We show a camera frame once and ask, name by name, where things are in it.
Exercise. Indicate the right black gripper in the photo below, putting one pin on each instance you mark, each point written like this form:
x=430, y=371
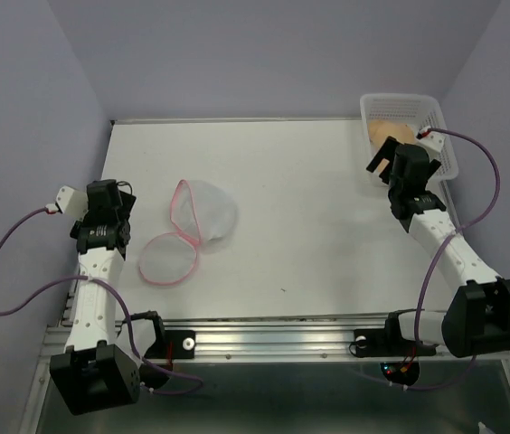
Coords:
x=387, y=151

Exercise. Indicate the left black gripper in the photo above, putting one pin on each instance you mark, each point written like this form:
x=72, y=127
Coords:
x=84, y=222

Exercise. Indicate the beige bra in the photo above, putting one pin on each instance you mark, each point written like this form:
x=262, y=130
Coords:
x=380, y=130

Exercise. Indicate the white mesh laundry bag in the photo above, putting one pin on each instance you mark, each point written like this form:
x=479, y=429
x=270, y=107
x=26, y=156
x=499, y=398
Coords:
x=200, y=213

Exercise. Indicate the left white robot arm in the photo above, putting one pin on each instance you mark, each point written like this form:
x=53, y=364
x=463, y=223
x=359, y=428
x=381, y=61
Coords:
x=93, y=373

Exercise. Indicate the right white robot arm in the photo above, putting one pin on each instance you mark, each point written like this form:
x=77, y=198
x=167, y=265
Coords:
x=477, y=320

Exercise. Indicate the white plastic basket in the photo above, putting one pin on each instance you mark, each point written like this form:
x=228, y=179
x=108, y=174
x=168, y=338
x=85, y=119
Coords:
x=417, y=111

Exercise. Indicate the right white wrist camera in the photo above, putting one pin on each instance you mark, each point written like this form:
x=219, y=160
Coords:
x=432, y=141

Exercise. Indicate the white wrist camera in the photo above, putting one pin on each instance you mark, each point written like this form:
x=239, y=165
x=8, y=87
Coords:
x=72, y=202
x=432, y=141

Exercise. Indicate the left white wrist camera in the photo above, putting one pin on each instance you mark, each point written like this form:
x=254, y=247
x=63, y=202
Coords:
x=72, y=202

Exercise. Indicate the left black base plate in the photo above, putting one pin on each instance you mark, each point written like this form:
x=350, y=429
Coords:
x=155, y=343

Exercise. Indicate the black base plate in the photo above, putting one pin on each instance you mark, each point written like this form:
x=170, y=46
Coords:
x=400, y=365
x=155, y=343

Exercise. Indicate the aluminium front rail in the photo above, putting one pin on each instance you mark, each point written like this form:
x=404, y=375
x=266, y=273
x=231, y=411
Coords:
x=287, y=340

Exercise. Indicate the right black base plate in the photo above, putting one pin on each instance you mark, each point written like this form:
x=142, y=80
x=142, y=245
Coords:
x=400, y=365

